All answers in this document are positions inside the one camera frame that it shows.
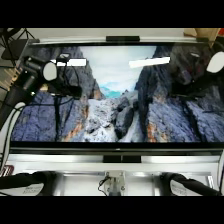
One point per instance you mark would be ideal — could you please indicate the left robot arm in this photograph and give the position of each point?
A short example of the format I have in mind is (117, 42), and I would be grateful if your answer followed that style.
(31, 78)

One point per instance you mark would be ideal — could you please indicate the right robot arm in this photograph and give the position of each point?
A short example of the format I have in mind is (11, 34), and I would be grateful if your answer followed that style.
(200, 78)

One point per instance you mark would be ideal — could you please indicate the silver frame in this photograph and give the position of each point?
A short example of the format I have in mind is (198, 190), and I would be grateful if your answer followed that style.
(83, 166)

